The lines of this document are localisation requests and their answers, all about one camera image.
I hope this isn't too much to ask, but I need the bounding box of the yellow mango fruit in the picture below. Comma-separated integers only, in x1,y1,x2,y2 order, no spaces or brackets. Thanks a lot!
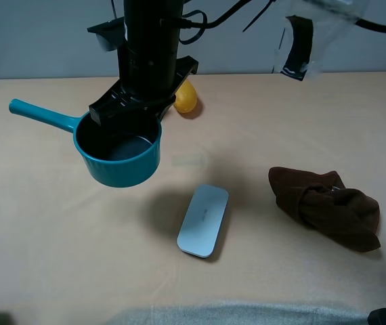
173,79,198,114

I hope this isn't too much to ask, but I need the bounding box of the teal saucepan with handle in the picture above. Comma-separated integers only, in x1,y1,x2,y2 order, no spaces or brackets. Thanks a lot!
9,99,162,188

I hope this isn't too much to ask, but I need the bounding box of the white rectangular case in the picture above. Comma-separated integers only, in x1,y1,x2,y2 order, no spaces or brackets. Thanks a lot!
177,184,229,259

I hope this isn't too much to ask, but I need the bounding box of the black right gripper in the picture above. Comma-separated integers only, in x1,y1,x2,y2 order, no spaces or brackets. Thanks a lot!
87,1,198,127

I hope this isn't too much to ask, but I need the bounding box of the brown crumpled cloth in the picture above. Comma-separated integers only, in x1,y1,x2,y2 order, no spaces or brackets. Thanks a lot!
268,167,381,253

